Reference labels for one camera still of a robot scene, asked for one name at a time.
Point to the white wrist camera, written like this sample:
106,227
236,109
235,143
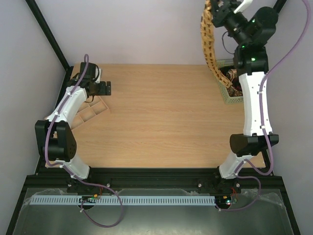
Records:
98,76
243,6

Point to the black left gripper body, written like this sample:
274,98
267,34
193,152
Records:
102,91

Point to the yellow beetle print tie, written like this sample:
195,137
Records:
207,42

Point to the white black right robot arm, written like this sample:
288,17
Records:
251,63

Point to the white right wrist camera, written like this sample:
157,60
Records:
243,6

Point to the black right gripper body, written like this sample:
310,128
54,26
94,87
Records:
220,12

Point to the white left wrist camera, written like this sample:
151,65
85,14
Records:
98,76

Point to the wooden compartment tray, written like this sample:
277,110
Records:
79,113

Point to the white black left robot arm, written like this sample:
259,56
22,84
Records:
56,143

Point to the green perforated plastic basket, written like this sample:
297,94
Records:
227,99

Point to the black aluminium frame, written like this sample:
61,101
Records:
204,180

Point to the floral patterned tie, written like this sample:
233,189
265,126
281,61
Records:
230,73

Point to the light blue slotted cable duct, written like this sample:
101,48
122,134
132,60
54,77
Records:
125,200

